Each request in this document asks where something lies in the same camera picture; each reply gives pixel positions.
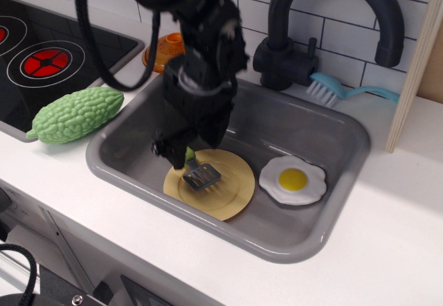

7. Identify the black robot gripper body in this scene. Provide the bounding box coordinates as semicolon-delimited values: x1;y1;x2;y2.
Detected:
152;55;238;168

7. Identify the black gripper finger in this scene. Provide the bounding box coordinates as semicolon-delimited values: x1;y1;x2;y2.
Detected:
199;113;230;148
152;139;194;170

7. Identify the green handled grey spatula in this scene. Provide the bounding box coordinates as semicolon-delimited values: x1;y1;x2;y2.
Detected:
183;147;222;191

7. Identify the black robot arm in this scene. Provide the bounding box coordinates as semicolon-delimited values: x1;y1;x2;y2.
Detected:
136;0;248;169

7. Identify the yellow plate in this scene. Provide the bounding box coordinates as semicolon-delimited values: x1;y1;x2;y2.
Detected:
163;150;255;221

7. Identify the grey sink basin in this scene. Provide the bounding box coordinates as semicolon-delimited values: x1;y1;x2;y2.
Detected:
86;78;370;264

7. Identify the black faucet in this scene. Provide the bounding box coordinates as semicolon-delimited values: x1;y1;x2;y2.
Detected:
253;0;405;91

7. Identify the toy fried egg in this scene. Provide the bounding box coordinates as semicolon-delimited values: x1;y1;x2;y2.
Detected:
259;156;327;206

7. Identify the green toy bitter melon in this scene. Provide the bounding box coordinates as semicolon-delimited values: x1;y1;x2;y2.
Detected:
26;87;124;144

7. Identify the light blue dish brush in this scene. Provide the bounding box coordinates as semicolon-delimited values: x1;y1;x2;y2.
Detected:
306;72;399;107

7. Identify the black toy stove top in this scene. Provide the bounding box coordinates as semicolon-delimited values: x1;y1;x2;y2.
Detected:
0;0;144;143

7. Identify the black equipment base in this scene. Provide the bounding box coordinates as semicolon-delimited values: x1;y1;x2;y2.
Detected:
0;264;195;306

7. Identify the wooden side panel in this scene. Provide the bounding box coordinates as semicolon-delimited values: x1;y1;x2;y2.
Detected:
384;0;442;153

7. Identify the black braided cable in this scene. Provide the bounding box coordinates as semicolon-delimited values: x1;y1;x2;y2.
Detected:
73;0;161;91

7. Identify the black cable lower left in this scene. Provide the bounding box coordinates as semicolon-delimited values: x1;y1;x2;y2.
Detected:
0;242;39;300

